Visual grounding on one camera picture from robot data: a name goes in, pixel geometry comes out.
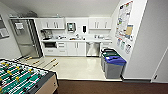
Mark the steel paper towel dispenser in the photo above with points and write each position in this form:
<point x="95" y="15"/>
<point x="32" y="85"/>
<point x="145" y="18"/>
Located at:
<point x="70" y="27"/>

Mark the white wall cabinet several doors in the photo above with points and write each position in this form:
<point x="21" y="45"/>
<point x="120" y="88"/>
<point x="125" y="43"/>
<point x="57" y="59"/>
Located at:
<point x="100" y="23"/>

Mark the large colourful wall poster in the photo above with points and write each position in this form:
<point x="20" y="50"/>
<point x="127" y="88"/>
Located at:
<point x="121" y="20"/>

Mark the black microwave oven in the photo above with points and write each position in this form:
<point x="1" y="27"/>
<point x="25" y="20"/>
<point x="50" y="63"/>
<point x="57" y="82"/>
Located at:
<point x="50" y="44"/>

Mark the stainless steel dishwasher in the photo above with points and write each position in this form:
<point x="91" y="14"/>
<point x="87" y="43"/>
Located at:
<point x="93" y="49"/>

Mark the white paper note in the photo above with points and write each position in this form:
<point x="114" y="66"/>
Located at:
<point x="19" y="26"/>

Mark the stainless steel refrigerator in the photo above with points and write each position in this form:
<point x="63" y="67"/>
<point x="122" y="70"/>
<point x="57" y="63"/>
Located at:
<point x="25" y="41"/>

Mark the green foosball table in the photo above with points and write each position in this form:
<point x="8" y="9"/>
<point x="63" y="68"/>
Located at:
<point x="20" y="78"/>

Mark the small wall notice paper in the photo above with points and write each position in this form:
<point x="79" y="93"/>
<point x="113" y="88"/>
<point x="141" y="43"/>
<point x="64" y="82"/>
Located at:
<point x="119" y="42"/>
<point x="123" y="45"/>
<point x="128" y="48"/>

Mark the white drawer unit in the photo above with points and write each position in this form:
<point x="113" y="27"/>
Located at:
<point x="61" y="50"/>
<point x="106" y="44"/>

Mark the white sink base cabinet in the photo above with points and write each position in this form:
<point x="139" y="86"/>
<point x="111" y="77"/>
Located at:
<point x="76" y="48"/>

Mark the chrome faucet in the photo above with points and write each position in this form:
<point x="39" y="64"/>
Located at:
<point x="77" y="36"/>

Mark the wall whiteboard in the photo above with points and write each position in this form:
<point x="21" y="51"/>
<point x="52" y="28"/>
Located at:
<point x="3" y="28"/>

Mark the black coffee machine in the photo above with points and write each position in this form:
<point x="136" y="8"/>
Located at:
<point x="46" y="34"/>

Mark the grey bin blue lid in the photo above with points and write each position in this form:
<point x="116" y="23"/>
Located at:
<point x="115" y="68"/>

